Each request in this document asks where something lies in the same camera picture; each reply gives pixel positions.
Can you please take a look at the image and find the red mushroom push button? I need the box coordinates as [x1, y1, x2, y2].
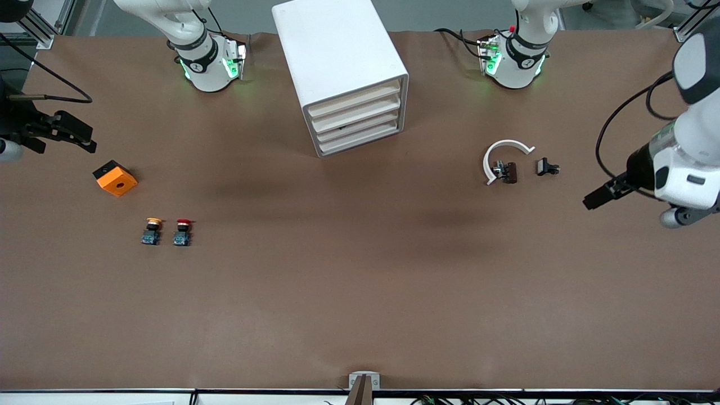
[173, 218, 194, 247]

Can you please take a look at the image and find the yellow mushroom push button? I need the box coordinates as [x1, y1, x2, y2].
[141, 217, 164, 246]

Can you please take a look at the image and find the orange box with hole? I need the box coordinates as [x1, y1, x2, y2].
[92, 160, 138, 197]

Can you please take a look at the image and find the white curved plastic clamp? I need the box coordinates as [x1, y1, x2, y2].
[483, 139, 536, 186]

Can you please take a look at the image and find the black table edge strip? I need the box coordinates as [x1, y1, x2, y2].
[0, 387, 720, 394]

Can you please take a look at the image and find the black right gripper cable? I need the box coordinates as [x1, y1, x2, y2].
[0, 33, 93, 104]

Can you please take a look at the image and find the long black left gripper cable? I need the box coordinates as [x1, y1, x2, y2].
[595, 72, 676, 182]

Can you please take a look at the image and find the short black cable loop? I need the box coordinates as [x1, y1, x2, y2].
[646, 79, 681, 122]

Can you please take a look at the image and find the aluminium frame extrusion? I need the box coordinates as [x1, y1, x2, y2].
[673, 0, 720, 44]
[10, 0, 79, 50]

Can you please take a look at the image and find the white hose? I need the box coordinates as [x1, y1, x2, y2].
[634, 0, 676, 30]

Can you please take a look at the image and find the black arm base cable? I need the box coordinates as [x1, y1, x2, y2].
[434, 27, 485, 60]

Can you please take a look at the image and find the tangled cable bundle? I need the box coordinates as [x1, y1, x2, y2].
[411, 394, 720, 405]

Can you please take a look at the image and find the grey metal bracket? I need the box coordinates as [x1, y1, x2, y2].
[349, 371, 381, 390]

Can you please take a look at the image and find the brown camera post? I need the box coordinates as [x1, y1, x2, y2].
[344, 376, 375, 405]

